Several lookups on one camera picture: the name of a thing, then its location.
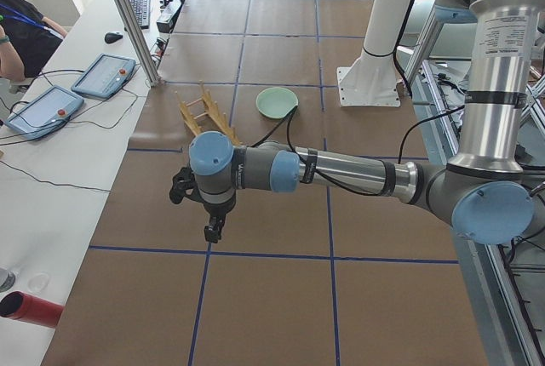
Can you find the aluminium frame post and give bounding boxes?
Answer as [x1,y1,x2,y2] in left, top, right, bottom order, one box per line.
[114,0,162,87]

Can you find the clear plastic lid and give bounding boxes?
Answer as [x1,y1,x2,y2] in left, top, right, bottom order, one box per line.
[27,272,50,294]

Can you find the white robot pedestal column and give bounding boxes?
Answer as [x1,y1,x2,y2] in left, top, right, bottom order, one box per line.
[337,0,412,107]

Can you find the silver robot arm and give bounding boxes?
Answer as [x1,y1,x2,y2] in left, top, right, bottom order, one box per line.
[182,0,544,244]

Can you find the light green plate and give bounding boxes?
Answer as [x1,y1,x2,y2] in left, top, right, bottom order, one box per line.
[255,87,299,119]

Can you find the near teach pendant tablet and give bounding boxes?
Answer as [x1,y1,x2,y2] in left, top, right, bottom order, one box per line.
[5,85,84,140]

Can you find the teach pendant tablet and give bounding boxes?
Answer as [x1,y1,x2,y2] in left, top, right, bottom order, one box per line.
[5,85,84,140]
[71,53,136,99]

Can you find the wooden plate rack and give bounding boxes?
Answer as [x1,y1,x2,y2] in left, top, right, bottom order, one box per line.
[177,81,243,146]

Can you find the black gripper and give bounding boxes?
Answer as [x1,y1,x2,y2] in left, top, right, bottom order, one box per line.
[202,195,235,243]

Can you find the person in black shirt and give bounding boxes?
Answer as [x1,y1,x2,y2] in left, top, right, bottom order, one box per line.
[1,0,67,82]

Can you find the black camera cable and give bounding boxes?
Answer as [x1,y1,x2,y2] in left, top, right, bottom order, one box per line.
[250,0,466,196]

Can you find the black keyboard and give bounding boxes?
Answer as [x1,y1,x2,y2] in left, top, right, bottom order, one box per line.
[129,0,151,29]

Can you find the black computer mouse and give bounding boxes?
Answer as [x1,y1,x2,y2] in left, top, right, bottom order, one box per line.
[104,31,123,44]

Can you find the red bottle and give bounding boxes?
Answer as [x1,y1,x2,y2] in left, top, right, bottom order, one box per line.
[1,291,64,329]

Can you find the far teach pendant tablet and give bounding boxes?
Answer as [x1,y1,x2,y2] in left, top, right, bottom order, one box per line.
[71,53,136,99]

